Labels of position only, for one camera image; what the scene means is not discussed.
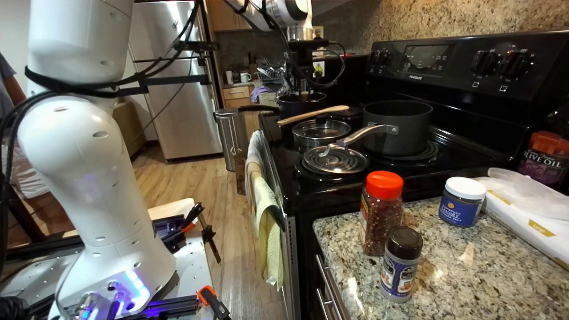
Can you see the small pot with glass lid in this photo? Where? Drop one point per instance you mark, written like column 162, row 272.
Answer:
column 313, row 131

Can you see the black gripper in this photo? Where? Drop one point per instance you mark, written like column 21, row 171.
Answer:
column 300, row 44

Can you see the white plastic bag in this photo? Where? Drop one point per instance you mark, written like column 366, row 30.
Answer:
column 533, row 211

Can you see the stainless steel refrigerator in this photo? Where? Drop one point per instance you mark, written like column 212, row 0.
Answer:
column 169, row 43

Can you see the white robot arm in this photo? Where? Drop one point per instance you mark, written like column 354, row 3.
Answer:
column 76, row 55

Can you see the wooden spoon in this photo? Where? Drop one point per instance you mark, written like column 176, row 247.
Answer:
column 311, row 114

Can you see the yellow white dish towel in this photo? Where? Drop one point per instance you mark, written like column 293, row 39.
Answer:
column 263, row 201

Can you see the red-capped spice bottle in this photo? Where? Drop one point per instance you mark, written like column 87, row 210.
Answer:
column 380, row 208

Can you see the glass lid on burner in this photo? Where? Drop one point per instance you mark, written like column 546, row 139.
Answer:
column 332, row 160

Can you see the blue white-lidded jar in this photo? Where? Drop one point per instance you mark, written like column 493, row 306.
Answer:
column 461, row 201

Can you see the dark-capped spice shaker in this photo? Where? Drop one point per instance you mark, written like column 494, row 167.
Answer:
column 400, row 261

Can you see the black electric stove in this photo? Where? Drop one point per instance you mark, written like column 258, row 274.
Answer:
column 487, row 94

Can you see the black saucepan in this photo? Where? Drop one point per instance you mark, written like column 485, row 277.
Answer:
column 393, row 126

